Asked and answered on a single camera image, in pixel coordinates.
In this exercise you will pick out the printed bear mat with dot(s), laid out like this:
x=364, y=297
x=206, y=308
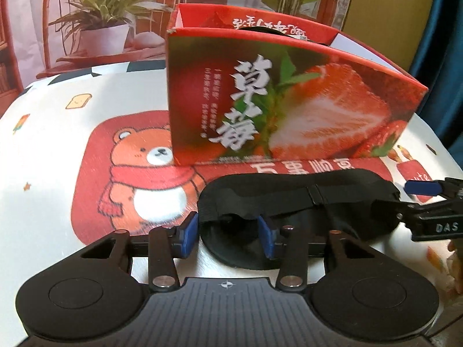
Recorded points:
x=54, y=159

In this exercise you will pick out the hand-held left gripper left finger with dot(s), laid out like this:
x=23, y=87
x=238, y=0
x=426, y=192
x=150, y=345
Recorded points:
x=190, y=235

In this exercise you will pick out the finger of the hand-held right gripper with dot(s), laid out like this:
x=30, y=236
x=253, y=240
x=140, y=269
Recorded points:
x=396, y=209
x=421, y=188

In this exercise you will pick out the black eye mask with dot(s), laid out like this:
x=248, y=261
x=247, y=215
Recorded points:
x=271, y=191

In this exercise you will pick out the black white checkered cloth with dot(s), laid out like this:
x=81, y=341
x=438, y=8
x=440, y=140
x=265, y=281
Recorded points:
x=144, y=65

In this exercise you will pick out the red strawberry cardboard box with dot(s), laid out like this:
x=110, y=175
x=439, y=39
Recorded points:
x=307, y=108

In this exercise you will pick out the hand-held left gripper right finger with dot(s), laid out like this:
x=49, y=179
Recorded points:
x=266, y=239

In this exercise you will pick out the wall poster with plants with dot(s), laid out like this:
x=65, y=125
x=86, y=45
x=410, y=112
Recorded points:
x=108, y=14

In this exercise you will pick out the blue curtain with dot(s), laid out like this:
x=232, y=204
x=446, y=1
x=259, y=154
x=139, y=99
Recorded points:
x=441, y=61

